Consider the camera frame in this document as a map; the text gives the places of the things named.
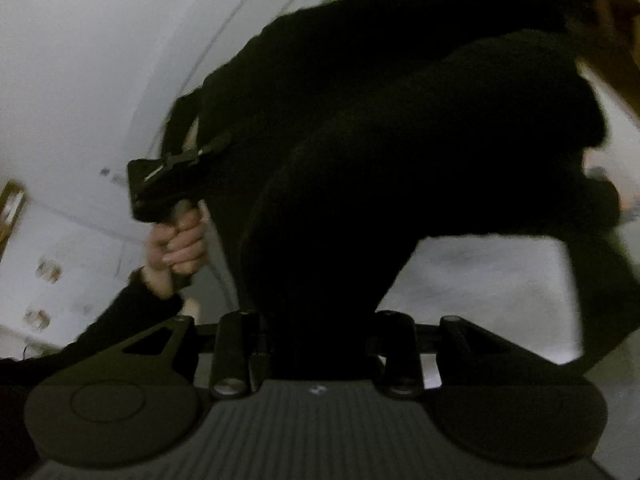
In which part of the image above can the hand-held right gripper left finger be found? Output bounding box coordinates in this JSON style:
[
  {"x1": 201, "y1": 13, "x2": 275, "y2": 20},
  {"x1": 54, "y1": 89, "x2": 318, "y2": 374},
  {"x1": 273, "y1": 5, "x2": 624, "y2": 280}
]
[{"x1": 107, "y1": 310, "x2": 275, "y2": 401}]

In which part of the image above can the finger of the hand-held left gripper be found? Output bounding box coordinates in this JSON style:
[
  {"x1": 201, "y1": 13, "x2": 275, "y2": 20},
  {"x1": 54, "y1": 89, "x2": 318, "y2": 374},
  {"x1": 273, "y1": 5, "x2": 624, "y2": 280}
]
[{"x1": 161, "y1": 131, "x2": 235, "y2": 170}]

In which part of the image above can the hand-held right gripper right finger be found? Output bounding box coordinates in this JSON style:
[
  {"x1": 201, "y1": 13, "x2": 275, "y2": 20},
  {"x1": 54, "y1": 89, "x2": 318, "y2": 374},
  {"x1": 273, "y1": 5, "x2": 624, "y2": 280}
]
[{"x1": 371, "y1": 310, "x2": 556, "y2": 401}]

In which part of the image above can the black garment with pale label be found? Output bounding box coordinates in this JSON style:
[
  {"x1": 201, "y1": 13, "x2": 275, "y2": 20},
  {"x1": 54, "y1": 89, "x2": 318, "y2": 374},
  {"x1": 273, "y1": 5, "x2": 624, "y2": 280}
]
[{"x1": 159, "y1": 0, "x2": 640, "y2": 377}]

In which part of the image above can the person's left forearm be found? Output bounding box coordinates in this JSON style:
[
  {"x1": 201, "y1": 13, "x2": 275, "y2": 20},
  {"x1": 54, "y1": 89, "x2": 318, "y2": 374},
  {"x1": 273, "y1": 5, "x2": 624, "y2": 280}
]
[{"x1": 0, "y1": 269, "x2": 187, "y2": 391}]

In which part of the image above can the person's left hand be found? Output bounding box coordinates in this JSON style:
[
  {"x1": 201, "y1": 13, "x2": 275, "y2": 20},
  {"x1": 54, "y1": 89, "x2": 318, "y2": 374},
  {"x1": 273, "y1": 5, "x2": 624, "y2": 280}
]
[{"x1": 141, "y1": 209, "x2": 211, "y2": 302}]

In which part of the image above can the white wardrobe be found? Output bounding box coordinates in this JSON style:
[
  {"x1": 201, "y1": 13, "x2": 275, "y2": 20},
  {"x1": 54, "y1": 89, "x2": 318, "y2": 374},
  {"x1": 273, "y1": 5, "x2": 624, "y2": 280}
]
[{"x1": 0, "y1": 180, "x2": 241, "y2": 361}]

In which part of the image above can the cartoon animal sticker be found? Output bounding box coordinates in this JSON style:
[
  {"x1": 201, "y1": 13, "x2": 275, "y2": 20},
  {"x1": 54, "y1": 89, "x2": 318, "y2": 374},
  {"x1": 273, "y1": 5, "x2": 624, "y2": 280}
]
[
  {"x1": 24, "y1": 306, "x2": 53, "y2": 330},
  {"x1": 35, "y1": 257, "x2": 65, "y2": 285}
]

